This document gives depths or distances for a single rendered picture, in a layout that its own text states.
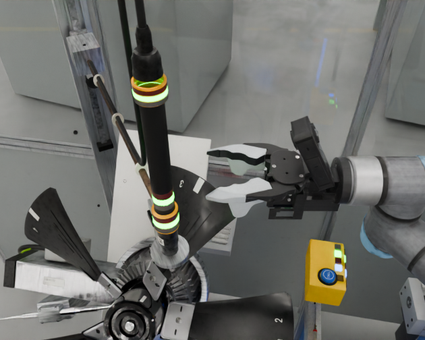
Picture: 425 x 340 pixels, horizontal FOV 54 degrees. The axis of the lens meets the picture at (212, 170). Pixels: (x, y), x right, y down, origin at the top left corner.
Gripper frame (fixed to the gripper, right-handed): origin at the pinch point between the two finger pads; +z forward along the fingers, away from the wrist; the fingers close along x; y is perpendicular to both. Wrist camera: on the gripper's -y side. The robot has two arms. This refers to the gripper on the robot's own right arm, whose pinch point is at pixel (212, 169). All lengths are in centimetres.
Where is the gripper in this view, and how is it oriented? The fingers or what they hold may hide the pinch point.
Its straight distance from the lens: 61.5
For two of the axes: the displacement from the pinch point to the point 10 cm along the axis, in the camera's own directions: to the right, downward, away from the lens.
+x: 0.1, -7.0, 7.2
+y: 0.0, 7.2, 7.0
